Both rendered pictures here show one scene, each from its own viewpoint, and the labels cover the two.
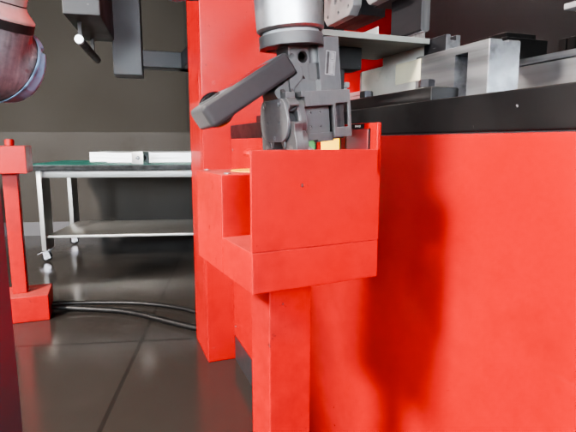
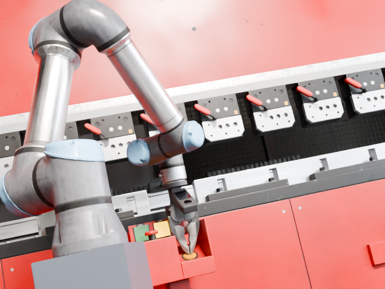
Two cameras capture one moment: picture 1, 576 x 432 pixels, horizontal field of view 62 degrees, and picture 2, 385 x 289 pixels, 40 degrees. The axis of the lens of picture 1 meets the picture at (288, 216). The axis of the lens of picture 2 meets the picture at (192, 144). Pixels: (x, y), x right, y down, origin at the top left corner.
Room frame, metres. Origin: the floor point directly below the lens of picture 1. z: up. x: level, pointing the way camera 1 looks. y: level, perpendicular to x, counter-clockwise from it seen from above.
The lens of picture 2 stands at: (0.17, 1.52, 0.74)
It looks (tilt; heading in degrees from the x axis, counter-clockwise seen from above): 11 degrees up; 281
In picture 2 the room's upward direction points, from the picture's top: 12 degrees counter-clockwise
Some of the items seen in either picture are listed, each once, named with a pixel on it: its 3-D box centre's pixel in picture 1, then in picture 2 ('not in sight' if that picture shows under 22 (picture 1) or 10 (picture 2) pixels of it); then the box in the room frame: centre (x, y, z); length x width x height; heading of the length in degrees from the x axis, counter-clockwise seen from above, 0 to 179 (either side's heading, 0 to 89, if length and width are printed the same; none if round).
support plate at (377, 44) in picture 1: (340, 45); not in sight; (0.93, -0.10, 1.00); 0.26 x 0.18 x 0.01; 111
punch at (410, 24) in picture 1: (409, 21); not in sight; (0.98, -0.24, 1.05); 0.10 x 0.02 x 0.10; 21
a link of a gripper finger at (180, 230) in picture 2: not in sight; (180, 239); (0.58, -0.01, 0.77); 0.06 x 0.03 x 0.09; 116
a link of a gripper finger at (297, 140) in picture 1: (292, 147); (191, 221); (0.53, -0.01, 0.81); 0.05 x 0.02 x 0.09; 26
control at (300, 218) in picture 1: (279, 195); (170, 248); (0.61, 0.01, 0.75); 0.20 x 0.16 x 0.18; 26
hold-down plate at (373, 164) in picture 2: not in sight; (349, 170); (0.02, -0.54, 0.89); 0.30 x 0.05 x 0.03; 21
